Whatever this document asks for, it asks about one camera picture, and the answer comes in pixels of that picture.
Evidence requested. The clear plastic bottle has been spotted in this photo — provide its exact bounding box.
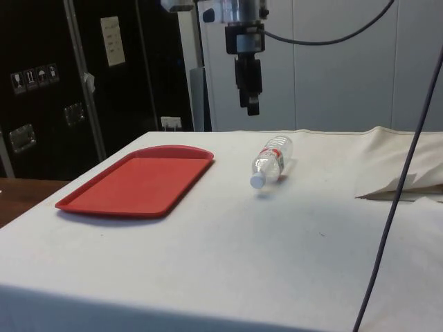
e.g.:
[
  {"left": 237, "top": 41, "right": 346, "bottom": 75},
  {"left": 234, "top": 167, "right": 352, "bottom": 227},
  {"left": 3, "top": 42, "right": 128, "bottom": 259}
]
[{"left": 249, "top": 135, "right": 295, "bottom": 190}]

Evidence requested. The red tray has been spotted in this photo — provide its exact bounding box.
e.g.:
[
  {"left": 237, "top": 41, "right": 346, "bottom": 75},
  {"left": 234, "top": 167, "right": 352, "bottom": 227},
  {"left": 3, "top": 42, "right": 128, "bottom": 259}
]
[{"left": 54, "top": 145, "right": 215, "bottom": 221}]

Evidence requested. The black cabinet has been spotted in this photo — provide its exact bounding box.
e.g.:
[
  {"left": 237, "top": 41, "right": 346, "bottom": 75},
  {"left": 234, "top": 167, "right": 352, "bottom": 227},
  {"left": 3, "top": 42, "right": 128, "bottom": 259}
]
[{"left": 0, "top": 0, "right": 195, "bottom": 181}]

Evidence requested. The black cable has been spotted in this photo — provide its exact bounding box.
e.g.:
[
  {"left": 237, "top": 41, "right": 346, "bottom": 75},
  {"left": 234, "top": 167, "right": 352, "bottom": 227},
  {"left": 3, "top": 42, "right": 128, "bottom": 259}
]
[
  {"left": 264, "top": 0, "right": 396, "bottom": 46},
  {"left": 352, "top": 44, "right": 443, "bottom": 332}
]

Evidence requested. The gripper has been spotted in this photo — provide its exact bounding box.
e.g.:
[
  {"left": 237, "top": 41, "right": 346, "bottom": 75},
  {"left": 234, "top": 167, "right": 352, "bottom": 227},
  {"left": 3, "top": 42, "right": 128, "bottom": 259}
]
[{"left": 224, "top": 24, "right": 266, "bottom": 117}]

